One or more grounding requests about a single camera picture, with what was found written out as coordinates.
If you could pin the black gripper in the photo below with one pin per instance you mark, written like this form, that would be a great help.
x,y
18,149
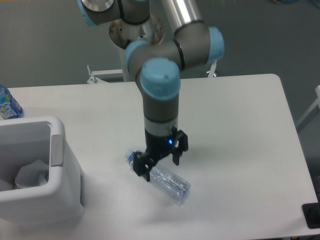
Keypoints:
x,y
157,148

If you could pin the clear plastic bottle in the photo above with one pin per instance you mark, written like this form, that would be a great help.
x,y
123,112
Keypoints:
x,y
169,183

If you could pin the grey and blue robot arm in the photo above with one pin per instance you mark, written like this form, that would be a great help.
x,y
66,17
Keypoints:
x,y
156,68

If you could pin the white plastic trash can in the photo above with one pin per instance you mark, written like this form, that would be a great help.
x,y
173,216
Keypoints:
x,y
23,141

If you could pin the blue labelled water bottle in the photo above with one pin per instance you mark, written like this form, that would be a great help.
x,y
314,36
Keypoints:
x,y
9,107

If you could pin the white frame at right edge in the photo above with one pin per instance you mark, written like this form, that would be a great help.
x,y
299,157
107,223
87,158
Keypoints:
x,y
310,113

